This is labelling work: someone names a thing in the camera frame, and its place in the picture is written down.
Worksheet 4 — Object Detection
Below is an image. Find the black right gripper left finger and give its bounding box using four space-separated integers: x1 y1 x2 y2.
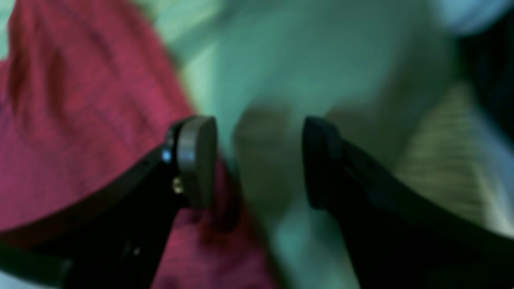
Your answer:
1 116 217 289

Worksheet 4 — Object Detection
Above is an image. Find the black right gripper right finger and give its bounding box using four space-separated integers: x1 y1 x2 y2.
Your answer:
302 117 514 289

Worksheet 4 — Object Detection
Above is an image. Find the red long-sleeve T-shirt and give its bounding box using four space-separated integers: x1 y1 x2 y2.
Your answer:
0 0 277 289

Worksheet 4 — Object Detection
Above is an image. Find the green table cloth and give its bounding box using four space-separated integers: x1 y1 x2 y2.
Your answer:
0 0 514 289

